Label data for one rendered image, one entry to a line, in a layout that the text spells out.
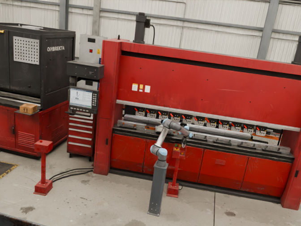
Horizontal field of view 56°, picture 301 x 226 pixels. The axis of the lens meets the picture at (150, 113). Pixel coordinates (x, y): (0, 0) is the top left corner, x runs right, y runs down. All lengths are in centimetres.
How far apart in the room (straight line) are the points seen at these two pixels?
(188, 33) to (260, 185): 501
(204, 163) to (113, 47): 240
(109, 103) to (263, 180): 284
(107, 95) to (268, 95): 253
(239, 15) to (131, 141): 516
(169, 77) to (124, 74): 73
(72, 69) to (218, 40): 522
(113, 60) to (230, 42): 481
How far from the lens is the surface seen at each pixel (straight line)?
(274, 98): 481
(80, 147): 548
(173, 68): 455
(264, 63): 465
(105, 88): 458
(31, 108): 497
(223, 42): 859
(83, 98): 431
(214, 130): 510
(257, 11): 864
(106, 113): 468
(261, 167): 506
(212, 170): 497
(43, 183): 470
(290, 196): 532
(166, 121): 397
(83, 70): 426
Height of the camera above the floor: 262
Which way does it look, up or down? 17 degrees down
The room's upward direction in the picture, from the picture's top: 7 degrees clockwise
